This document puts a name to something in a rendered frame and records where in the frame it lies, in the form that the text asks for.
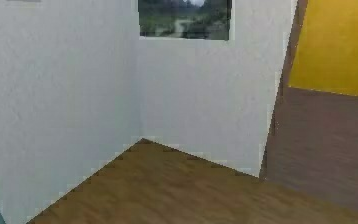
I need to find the framed landscape picture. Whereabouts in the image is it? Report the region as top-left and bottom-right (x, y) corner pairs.
(136, 0), (236, 42)

